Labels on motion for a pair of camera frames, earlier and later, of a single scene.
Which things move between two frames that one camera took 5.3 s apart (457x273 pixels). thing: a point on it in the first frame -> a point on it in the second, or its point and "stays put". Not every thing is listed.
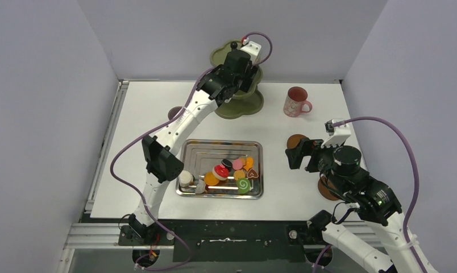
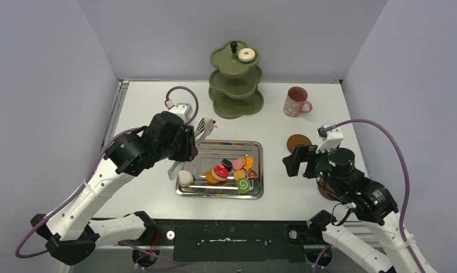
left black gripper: x=249 y=73 -> x=189 y=150
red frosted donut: x=220 y=172 stays put
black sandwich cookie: x=227 y=163 stays put
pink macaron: x=237 y=164 stays put
